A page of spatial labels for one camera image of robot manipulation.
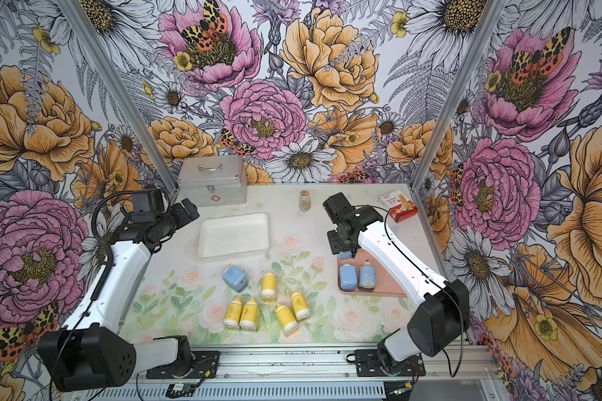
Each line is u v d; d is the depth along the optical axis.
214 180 1.07
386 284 0.86
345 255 0.73
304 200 1.11
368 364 0.74
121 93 0.88
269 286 0.83
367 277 0.85
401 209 1.08
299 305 0.78
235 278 0.84
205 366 0.74
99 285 0.44
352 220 0.54
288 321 0.76
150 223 0.57
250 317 0.76
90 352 0.39
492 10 0.71
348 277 0.85
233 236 1.05
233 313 0.76
